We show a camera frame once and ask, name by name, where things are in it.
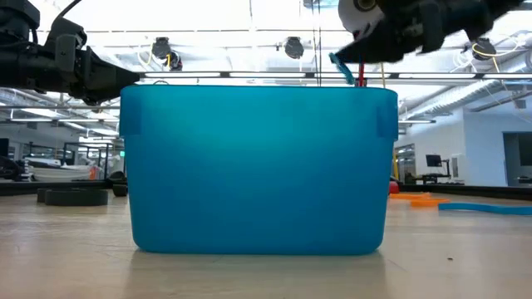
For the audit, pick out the orange background object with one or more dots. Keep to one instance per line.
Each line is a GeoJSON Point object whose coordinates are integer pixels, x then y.
{"type": "Point", "coordinates": [93, 173]}

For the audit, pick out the teal plastic bin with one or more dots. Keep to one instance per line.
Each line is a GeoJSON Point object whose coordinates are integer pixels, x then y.
{"type": "Point", "coordinates": [257, 174]}

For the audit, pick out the white background workbench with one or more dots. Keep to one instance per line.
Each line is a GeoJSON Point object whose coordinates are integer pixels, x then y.
{"type": "Point", "coordinates": [58, 172]}

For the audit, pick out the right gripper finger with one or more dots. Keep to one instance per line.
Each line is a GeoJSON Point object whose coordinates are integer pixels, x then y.
{"type": "Point", "coordinates": [374, 50]}

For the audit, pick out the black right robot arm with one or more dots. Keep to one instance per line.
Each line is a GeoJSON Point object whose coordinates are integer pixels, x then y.
{"type": "Point", "coordinates": [498, 10]}

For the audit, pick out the small dark green object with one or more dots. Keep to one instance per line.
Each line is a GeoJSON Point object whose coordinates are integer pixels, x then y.
{"type": "Point", "coordinates": [119, 190]}

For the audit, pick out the black rubber band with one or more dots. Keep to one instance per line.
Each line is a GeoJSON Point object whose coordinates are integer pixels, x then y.
{"type": "Point", "coordinates": [75, 198]}

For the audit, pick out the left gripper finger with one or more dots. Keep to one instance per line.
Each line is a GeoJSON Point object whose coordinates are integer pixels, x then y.
{"type": "Point", "coordinates": [106, 74]}

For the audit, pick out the blue rubber band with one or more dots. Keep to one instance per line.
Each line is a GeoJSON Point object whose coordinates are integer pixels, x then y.
{"type": "Point", "coordinates": [486, 208]}

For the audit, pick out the black monitor on stand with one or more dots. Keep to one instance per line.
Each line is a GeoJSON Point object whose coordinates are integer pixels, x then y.
{"type": "Point", "coordinates": [433, 160]}

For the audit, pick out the long ceiling light rail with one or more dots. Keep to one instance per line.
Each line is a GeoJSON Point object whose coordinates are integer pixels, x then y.
{"type": "Point", "coordinates": [266, 75]}

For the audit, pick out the red desk lamp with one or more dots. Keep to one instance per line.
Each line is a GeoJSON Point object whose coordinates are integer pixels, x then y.
{"type": "Point", "coordinates": [351, 16]}

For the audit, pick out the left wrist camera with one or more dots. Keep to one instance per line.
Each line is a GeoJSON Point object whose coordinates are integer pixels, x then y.
{"type": "Point", "coordinates": [96, 99]}

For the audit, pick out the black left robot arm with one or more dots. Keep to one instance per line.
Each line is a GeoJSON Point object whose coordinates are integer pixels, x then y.
{"type": "Point", "coordinates": [25, 66]}

